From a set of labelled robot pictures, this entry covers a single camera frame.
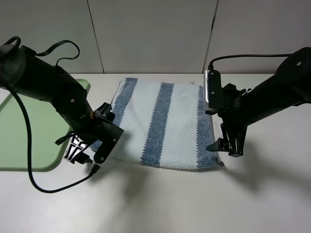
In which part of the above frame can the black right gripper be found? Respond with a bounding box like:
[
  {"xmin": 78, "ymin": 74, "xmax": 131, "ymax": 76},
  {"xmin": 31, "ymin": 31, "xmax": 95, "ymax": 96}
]
[{"xmin": 205, "ymin": 83, "xmax": 247, "ymax": 157}]

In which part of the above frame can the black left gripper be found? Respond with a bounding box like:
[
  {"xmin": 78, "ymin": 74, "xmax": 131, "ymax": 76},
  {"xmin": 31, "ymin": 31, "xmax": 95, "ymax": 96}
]
[{"xmin": 55, "ymin": 102, "xmax": 115, "ymax": 164}]

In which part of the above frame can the blue white striped towel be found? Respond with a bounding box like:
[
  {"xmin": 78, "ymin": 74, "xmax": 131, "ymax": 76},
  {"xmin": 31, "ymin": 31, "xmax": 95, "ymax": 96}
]
[{"xmin": 110, "ymin": 78, "xmax": 221, "ymax": 170}]

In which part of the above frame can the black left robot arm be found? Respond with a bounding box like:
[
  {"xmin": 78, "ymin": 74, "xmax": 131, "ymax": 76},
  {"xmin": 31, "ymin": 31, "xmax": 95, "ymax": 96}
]
[{"xmin": 0, "ymin": 42, "xmax": 123, "ymax": 164}]

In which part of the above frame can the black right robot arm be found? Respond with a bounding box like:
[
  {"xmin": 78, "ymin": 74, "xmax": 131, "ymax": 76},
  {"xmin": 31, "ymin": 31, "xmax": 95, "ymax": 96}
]
[{"xmin": 203, "ymin": 47, "xmax": 311, "ymax": 157}]

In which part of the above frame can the green plastic tray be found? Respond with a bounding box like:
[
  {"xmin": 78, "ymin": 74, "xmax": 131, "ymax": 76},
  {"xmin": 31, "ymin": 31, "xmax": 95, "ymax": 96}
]
[{"xmin": 0, "ymin": 78, "xmax": 91, "ymax": 172}]

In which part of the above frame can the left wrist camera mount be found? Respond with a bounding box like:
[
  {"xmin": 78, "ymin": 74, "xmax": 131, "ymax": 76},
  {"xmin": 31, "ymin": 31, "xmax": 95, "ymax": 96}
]
[{"xmin": 63, "ymin": 122, "xmax": 125, "ymax": 166}]

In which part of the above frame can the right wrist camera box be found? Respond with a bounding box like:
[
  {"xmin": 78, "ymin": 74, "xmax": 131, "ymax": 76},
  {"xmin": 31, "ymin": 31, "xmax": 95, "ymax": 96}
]
[{"xmin": 204, "ymin": 70, "xmax": 223, "ymax": 112}]

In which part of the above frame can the black right camera cable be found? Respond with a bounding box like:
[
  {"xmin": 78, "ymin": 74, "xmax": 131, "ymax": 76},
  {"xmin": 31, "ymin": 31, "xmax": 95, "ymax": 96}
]
[{"xmin": 207, "ymin": 53, "xmax": 296, "ymax": 71}]

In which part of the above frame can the black camera cable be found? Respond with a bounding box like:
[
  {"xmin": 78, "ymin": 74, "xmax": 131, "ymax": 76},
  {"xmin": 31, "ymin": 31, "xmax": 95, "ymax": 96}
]
[
  {"xmin": 207, "ymin": 53, "xmax": 296, "ymax": 71},
  {"xmin": 0, "ymin": 36, "xmax": 100, "ymax": 194}
]

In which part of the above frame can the black left camera cable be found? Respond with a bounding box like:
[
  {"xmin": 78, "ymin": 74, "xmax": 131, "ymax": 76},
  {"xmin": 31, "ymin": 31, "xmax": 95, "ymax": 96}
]
[{"xmin": 0, "ymin": 36, "xmax": 100, "ymax": 194}]

